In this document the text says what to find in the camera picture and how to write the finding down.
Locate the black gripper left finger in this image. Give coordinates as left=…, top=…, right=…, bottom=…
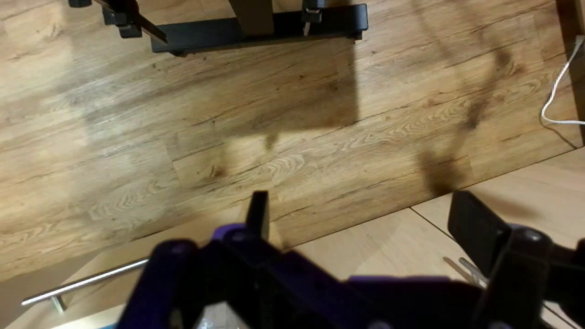
left=117, top=189, right=367, bottom=329

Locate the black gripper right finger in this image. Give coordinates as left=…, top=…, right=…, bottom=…
left=446, top=189, right=585, bottom=329

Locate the silver bar drawer handle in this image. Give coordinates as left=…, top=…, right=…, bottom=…
left=20, top=257, right=152, bottom=314

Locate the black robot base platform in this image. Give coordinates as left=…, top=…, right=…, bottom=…
left=150, top=1, right=371, bottom=58

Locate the deep light wood drawer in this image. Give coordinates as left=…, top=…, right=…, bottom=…
left=291, top=206, right=453, bottom=288

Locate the light wood cabinet door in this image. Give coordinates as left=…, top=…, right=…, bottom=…
left=411, top=144, right=585, bottom=329

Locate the black bar clamp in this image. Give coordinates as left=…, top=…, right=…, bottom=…
left=66, top=0, right=170, bottom=45
left=300, top=0, right=325, bottom=39

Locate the silver bar door handle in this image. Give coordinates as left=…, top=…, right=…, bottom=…
left=455, top=253, right=490, bottom=288

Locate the white power cable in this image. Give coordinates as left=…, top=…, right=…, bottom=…
left=539, top=34, right=585, bottom=127

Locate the dull brown upright post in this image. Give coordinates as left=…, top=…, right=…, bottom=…
left=228, top=0, right=278, bottom=36

